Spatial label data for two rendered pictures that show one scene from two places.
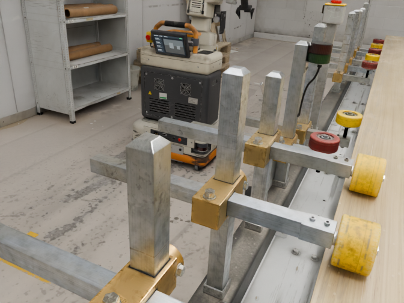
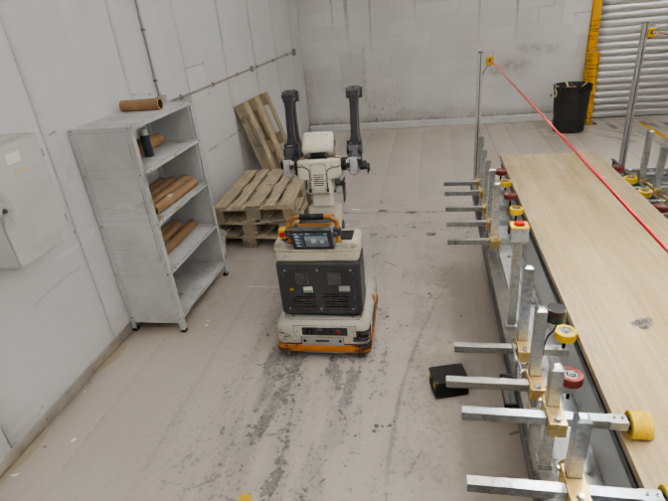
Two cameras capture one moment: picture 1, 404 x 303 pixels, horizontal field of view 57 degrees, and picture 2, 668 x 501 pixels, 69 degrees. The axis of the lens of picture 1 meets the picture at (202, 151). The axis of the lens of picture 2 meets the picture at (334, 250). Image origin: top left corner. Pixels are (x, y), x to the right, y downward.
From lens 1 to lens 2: 1.05 m
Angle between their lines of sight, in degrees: 11
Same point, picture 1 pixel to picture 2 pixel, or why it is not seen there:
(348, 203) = (635, 451)
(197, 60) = (344, 249)
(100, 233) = (313, 470)
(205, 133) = (508, 417)
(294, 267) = not seen: hidden behind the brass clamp
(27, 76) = (115, 291)
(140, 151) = not seen: outside the picture
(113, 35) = (193, 207)
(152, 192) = not seen: outside the picture
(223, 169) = (575, 471)
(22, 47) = (104, 260)
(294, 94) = (539, 345)
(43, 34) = (131, 242)
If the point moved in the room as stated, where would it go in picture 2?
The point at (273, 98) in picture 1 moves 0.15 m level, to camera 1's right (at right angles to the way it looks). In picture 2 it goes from (559, 384) to (603, 372)
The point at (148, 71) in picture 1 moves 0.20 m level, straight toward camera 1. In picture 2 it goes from (286, 267) to (296, 281)
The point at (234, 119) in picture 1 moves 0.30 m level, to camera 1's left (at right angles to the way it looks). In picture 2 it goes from (584, 445) to (472, 479)
